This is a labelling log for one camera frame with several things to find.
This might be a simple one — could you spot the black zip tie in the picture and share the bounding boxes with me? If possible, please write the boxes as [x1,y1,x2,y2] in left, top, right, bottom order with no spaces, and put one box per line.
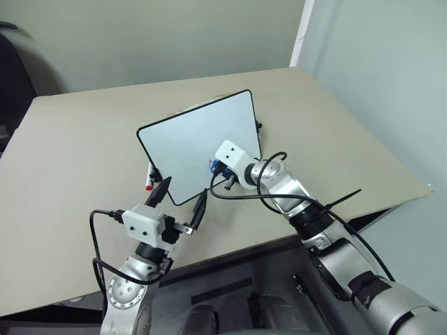
[325,188,362,211]

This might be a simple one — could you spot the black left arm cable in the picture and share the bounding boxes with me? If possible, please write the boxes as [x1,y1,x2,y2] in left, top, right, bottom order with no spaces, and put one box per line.
[89,208,166,292]

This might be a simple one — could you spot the black tape strip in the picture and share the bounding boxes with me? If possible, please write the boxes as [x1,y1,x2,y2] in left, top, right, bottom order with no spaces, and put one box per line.
[190,277,254,305]

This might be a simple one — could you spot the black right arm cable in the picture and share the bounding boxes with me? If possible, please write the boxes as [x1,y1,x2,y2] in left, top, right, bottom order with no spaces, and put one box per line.
[208,151,396,282]

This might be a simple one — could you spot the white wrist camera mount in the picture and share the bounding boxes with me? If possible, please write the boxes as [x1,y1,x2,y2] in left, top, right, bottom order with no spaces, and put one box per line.
[214,140,261,191]
[120,204,166,243]

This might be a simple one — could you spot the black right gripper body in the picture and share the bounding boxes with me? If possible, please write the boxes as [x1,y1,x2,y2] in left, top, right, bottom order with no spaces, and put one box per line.
[221,171,245,192]

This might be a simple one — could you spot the white whiteboard with black frame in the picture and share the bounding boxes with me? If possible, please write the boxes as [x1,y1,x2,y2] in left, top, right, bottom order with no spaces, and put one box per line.
[135,89,264,207]

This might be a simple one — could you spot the blue whiteboard eraser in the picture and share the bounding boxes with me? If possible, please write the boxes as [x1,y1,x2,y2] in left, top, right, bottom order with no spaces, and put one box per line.
[208,158,232,177]

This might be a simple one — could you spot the black chair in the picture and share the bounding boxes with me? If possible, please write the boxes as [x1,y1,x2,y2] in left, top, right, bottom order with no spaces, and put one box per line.
[0,20,68,149]

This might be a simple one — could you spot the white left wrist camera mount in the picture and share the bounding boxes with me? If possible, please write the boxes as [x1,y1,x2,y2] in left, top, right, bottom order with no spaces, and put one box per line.
[120,204,166,243]

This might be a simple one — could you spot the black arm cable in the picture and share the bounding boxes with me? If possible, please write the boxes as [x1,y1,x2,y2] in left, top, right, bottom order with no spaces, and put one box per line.
[89,208,166,292]
[208,151,396,282]

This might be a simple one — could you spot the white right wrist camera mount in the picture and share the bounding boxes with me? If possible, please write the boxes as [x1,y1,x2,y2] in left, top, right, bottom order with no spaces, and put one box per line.
[214,140,261,191]

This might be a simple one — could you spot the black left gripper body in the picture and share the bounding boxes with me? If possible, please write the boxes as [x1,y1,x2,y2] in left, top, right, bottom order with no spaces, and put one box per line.
[159,215,195,253]

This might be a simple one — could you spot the dark rounded shape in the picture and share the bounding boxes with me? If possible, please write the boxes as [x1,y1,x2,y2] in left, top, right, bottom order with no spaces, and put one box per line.
[187,304,220,335]

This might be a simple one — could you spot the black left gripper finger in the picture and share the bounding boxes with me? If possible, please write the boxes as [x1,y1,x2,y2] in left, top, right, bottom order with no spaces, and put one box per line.
[191,189,210,231]
[145,176,173,211]

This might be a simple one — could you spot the white marker with red cap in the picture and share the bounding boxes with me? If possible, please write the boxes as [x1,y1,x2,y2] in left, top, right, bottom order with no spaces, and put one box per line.
[144,161,156,191]

